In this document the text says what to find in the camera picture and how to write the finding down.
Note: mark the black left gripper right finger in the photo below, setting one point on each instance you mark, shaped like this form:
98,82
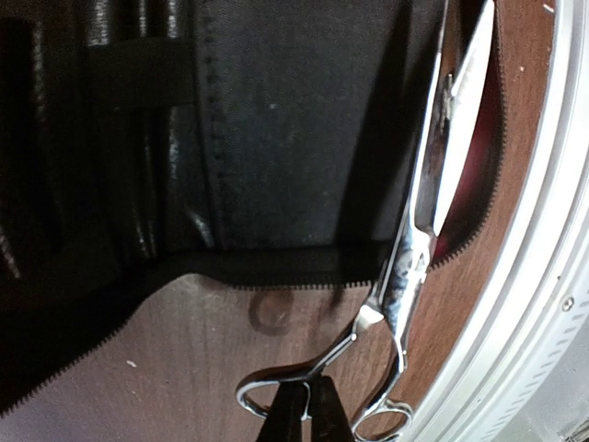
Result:
329,422

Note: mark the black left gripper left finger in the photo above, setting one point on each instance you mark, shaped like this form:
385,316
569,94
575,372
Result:
283,422

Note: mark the black tool case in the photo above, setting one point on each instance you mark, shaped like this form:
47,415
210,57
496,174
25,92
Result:
264,144

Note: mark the silver straight hair scissors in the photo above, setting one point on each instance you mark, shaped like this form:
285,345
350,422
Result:
440,151

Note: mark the front aluminium rail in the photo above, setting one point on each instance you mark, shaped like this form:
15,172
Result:
519,370

